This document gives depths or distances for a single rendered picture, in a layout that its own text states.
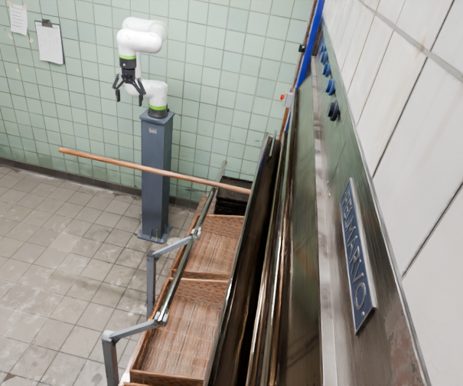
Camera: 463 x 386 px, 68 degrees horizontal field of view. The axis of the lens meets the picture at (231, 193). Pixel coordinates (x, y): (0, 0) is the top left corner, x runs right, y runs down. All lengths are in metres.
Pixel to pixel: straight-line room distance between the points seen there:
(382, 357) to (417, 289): 0.10
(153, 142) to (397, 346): 2.53
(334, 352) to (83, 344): 2.34
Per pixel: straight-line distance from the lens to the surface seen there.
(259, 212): 1.46
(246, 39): 2.88
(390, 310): 0.32
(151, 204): 3.06
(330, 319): 0.52
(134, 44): 2.03
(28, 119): 4.01
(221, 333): 1.02
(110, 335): 1.59
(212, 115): 3.11
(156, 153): 2.76
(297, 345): 0.63
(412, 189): 0.33
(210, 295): 2.06
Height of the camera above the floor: 2.30
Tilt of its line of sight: 35 degrees down
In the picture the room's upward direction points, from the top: 10 degrees clockwise
